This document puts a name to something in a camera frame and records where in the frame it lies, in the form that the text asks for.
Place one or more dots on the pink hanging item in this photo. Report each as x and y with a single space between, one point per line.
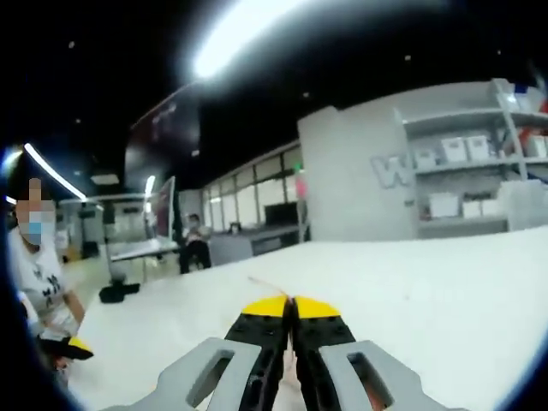
301 188

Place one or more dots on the row of white storage bins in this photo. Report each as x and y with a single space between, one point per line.
454 149

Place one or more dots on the short ceiling light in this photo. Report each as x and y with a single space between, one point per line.
150 186

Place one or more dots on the curved ceiling light strip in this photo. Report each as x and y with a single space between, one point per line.
244 34

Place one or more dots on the black floor stand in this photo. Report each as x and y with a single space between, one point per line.
117 291

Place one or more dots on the black monitor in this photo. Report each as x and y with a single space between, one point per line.
280 214

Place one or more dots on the hanging dark display panel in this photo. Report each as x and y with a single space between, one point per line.
171 128

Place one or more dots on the grey background table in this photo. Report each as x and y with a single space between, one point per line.
145 248

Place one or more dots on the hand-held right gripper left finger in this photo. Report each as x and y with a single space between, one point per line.
201 372

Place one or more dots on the translucent storage box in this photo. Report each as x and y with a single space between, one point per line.
524 205

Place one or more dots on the screen on stand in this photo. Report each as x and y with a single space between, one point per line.
166 210

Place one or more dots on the grey counter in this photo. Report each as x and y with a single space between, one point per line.
265 240

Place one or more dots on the straight ceiling light bar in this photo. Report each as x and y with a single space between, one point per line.
55 171

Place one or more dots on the grey metal shelf unit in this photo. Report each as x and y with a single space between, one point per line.
454 116

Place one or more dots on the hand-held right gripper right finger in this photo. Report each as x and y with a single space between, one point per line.
385 377

